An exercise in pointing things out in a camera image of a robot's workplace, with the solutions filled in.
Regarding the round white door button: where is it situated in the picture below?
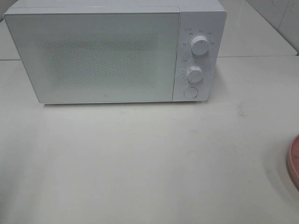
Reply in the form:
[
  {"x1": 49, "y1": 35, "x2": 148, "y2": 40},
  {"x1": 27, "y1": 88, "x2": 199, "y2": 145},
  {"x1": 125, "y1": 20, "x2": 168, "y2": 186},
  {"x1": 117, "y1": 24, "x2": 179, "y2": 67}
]
[{"x1": 184, "y1": 87, "x2": 198, "y2": 99}]

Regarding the white microwave knob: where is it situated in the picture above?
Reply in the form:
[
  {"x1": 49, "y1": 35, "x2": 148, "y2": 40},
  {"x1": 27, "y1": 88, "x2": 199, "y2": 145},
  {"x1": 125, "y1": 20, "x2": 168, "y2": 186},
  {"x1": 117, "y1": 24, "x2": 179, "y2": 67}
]
[
  {"x1": 190, "y1": 35, "x2": 210, "y2": 56},
  {"x1": 186, "y1": 66, "x2": 204, "y2": 83}
]

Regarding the pink round plate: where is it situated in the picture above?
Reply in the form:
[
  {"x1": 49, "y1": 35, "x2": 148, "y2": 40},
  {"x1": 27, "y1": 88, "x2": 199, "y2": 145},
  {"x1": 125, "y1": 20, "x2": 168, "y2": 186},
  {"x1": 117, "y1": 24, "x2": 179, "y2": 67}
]
[{"x1": 287, "y1": 135, "x2": 299, "y2": 189}]

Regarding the white microwave oven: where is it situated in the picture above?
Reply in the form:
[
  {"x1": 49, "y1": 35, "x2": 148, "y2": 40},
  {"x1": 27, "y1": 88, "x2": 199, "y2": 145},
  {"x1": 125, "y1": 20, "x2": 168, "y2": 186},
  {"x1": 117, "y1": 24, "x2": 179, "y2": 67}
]
[{"x1": 3, "y1": 0, "x2": 227, "y2": 103}]

